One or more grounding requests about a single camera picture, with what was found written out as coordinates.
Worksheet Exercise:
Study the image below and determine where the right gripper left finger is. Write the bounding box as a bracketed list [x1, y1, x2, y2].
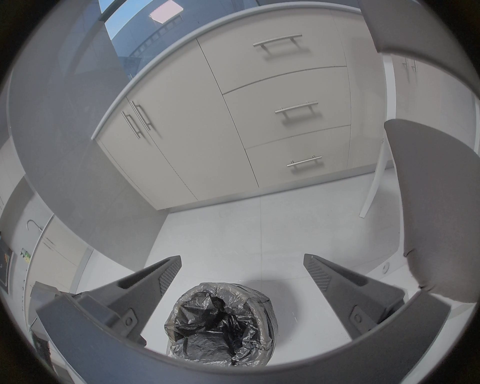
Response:
[73, 255, 182, 347]

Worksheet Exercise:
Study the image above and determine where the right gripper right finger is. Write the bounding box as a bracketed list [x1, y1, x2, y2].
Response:
[303, 253, 407, 342]

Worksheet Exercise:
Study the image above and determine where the black plastic bag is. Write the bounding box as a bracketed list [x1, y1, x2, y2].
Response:
[164, 282, 279, 367]

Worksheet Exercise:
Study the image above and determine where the cream counter cabinet with sink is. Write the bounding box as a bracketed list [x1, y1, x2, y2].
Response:
[7, 210, 94, 297]

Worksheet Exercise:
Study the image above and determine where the grey chair with white legs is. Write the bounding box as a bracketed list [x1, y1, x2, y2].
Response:
[358, 0, 480, 304]

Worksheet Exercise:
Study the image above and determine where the cream cabinet with drawers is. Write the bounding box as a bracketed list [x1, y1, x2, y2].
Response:
[91, 2, 387, 211]

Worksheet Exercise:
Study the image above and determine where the window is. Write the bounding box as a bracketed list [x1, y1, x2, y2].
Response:
[73, 0, 271, 81]

